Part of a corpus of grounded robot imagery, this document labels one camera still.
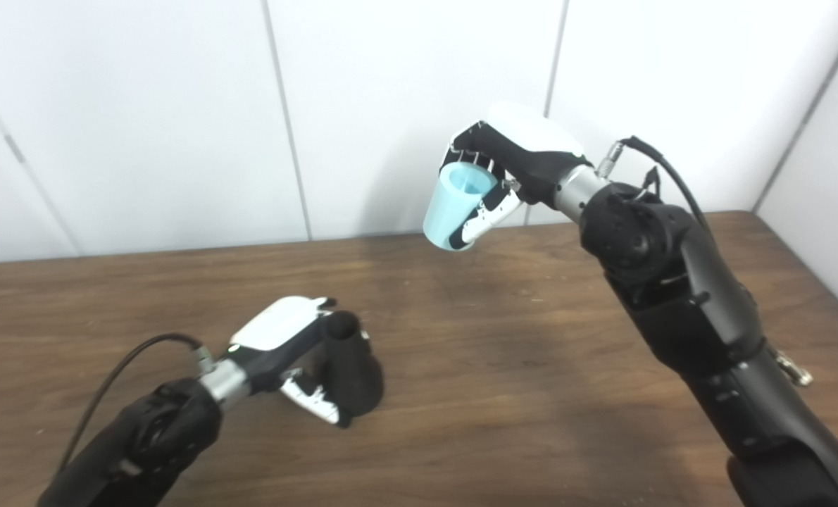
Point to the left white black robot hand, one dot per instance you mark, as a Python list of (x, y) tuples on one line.
[(278, 327)]

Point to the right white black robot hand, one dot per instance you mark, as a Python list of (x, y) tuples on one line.
[(532, 141)]

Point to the black funnel-shaped nozzle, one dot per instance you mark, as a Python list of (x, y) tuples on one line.
[(352, 380)]

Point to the light blue cylinder cup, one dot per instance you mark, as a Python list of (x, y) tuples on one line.
[(447, 211)]

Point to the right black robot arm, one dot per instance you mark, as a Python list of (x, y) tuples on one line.
[(686, 296)]

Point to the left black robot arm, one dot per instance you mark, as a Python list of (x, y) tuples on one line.
[(144, 436)]

